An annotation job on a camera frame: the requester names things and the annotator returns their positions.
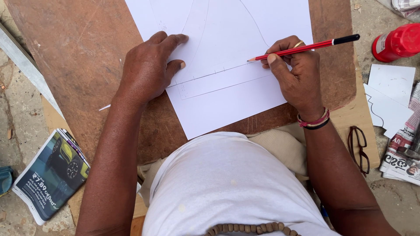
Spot person's left hand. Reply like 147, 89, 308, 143
115, 31, 189, 105

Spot person's right hand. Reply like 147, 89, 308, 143
261, 35, 325, 121

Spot red black-tipped pencil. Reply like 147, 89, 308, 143
247, 34, 360, 63

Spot white drawing paper sheet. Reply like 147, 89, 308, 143
125, 0, 314, 140

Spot pink and black wrist threads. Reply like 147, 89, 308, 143
297, 107, 331, 130

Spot brown wooden board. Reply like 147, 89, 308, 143
4, 0, 357, 166

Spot cardboard sheet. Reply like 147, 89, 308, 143
41, 49, 381, 236

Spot square white card piece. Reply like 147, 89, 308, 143
367, 64, 416, 108

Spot brown-framed eyeglasses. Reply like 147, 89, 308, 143
347, 125, 371, 178

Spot cut white card piece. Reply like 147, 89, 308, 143
363, 83, 415, 139

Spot red plastic bottle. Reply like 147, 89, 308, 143
372, 23, 420, 63

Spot grey metal bar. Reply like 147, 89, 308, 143
0, 22, 65, 119

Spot person's white shirt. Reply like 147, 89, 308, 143
142, 131, 340, 236

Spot crumpled newspaper bundle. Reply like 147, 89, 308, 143
376, 0, 420, 23

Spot folded newspaper with red print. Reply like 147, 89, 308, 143
379, 82, 420, 187

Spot folded newspaper with car advert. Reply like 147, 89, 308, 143
12, 128, 91, 226

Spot blue plastic object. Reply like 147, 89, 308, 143
0, 166, 14, 196

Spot wooden bead necklace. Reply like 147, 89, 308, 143
203, 222, 302, 236

